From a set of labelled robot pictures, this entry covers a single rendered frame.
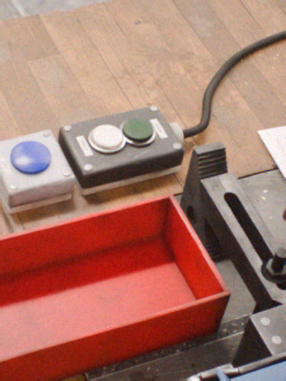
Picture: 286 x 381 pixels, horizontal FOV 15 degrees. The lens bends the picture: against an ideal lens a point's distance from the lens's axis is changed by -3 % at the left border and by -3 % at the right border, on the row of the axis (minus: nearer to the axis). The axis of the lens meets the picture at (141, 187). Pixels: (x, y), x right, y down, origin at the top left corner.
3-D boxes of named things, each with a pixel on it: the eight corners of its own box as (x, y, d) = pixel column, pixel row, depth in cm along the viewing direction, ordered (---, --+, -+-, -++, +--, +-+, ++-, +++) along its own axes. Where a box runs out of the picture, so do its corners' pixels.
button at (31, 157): (3, 158, 104) (4, 144, 102) (41, 149, 105) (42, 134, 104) (17, 188, 102) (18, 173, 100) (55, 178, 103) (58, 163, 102)
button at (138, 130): (116, 135, 108) (118, 121, 106) (142, 128, 109) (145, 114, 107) (128, 156, 106) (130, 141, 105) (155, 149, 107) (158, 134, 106)
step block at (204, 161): (177, 213, 105) (192, 146, 98) (204, 205, 106) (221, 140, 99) (206, 263, 101) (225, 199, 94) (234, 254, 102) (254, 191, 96)
